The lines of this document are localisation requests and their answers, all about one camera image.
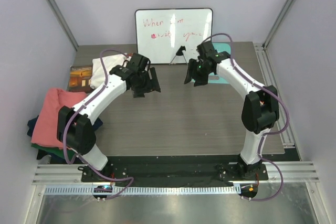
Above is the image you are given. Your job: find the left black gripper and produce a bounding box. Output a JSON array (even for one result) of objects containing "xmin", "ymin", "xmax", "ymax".
[{"xmin": 132, "ymin": 67, "xmax": 160, "ymax": 98}]

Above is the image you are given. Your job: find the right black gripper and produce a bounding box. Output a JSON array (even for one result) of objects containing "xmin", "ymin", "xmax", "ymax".
[{"xmin": 185, "ymin": 58, "xmax": 213, "ymax": 87}]

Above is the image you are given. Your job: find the white t shirt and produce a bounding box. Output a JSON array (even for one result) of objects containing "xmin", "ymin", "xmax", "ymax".
[{"xmin": 90, "ymin": 54, "xmax": 128, "ymax": 89}]

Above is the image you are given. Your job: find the small white whiteboard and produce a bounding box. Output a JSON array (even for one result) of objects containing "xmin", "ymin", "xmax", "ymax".
[{"xmin": 135, "ymin": 8, "xmax": 213, "ymax": 64}]

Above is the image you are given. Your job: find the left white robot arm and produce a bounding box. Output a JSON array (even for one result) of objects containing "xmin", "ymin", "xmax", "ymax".
[{"xmin": 56, "ymin": 53, "xmax": 161, "ymax": 182}]

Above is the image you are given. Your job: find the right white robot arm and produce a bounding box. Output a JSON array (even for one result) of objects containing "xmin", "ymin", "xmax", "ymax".
[{"xmin": 184, "ymin": 41, "xmax": 279, "ymax": 179}]

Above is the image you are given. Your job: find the teal cutting board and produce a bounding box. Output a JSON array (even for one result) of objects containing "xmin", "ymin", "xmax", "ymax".
[{"xmin": 191, "ymin": 42, "xmax": 232, "ymax": 85}]

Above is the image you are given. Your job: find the brown book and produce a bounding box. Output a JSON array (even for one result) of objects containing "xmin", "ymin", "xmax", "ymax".
[{"xmin": 68, "ymin": 65, "xmax": 92, "ymax": 93}]

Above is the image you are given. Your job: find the green folded t shirt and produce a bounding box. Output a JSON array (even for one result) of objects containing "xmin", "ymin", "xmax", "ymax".
[{"xmin": 31, "ymin": 143, "xmax": 76, "ymax": 160}]

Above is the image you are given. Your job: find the pink folded t shirt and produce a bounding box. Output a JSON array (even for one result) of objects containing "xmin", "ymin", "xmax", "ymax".
[{"xmin": 31, "ymin": 88, "xmax": 87, "ymax": 149}]

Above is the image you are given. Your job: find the right aluminium rail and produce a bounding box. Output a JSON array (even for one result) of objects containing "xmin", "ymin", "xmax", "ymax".
[{"xmin": 253, "ymin": 42, "xmax": 296, "ymax": 148}]

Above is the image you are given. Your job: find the aluminium rail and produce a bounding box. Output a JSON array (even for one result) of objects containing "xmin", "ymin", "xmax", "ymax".
[
  {"xmin": 33, "ymin": 161, "xmax": 320, "ymax": 185},
  {"xmin": 253, "ymin": 42, "xmax": 296, "ymax": 148}
]

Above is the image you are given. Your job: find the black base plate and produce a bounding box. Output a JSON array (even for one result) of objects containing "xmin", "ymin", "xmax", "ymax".
[{"xmin": 80, "ymin": 155, "xmax": 269, "ymax": 188}]

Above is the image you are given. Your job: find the perforated cable tray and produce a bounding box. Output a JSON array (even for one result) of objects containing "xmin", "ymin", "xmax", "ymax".
[{"xmin": 44, "ymin": 185, "xmax": 241, "ymax": 196}]

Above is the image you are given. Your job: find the left aluminium frame post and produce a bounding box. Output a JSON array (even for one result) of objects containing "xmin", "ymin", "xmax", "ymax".
[{"xmin": 46, "ymin": 0, "xmax": 79, "ymax": 51}]

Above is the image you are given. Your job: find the aluminium frame post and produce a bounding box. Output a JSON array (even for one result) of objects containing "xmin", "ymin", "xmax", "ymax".
[
  {"xmin": 46, "ymin": 0, "xmax": 79, "ymax": 51},
  {"xmin": 263, "ymin": 0, "xmax": 296, "ymax": 50}
]

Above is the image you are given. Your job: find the front aluminium rail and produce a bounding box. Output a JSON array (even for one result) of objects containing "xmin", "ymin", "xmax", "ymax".
[{"xmin": 33, "ymin": 161, "xmax": 320, "ymax": 185}]

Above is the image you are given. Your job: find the right aluminium frame post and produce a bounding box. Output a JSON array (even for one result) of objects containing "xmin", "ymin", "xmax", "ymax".
[{"xmin": 263, "ymin": 0, "xmax": 296, "ymax": 50}]

